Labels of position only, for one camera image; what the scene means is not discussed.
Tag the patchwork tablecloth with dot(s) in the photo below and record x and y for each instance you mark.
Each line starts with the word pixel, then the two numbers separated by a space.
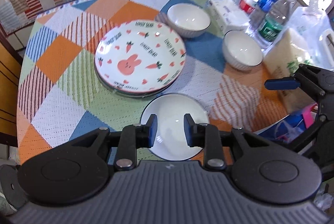
pixel 65 70

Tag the green label water bottle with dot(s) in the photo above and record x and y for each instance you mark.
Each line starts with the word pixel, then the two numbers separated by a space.
pixel 274 23

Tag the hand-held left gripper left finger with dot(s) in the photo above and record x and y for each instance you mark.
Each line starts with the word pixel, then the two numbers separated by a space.
pixel 153 132

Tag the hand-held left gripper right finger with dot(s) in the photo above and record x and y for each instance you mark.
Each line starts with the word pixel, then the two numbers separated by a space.
pixel 188 132

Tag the clear plastic bag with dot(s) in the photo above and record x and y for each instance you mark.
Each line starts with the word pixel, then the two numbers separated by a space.
pixel 310 28

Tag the white bunny carrot plate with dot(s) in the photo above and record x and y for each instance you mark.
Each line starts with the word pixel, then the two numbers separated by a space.
pixel 135 56

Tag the white ribbed bowl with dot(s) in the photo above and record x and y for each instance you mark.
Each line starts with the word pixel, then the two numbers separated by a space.
pixel 188 16
pixel 172 111
pixel 241 49

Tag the teal fried egg plate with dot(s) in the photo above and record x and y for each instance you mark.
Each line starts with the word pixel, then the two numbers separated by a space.
pixel 109 87

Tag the wooden chair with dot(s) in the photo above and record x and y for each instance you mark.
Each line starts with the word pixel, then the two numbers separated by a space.
pixel 9 83

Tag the white tissue pack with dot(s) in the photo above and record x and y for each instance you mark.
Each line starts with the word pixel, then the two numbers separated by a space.
pixel 229 15

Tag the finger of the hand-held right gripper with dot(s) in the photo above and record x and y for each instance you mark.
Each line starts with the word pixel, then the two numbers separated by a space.
pixel 313 135
pixel 281 83

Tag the colourful plastic bag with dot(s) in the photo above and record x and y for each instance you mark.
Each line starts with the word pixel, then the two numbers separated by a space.
pixel 292 124

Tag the bag of rice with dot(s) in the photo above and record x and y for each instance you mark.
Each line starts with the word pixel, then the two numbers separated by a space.
pixel 284 56

